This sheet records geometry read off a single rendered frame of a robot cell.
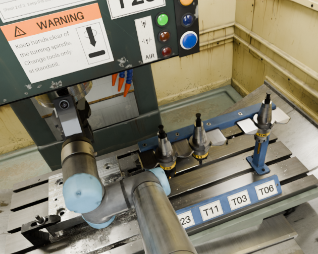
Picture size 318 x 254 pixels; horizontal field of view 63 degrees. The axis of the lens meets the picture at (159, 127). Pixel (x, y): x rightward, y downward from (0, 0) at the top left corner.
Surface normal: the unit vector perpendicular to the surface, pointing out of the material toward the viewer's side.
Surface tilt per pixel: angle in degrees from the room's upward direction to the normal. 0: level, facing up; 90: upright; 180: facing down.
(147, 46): 90
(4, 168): 0
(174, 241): 33
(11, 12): 90
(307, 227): 24
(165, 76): 90
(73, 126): 60
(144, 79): 90
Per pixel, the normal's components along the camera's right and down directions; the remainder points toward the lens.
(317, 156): -0.50, -0.54
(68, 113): 0.17, 0.18
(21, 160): -0.14, -0.72
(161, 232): -0.38, -0.89
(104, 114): 0.30, 0.63
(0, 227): 0.26, -0.78
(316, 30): -0.94, 0.30
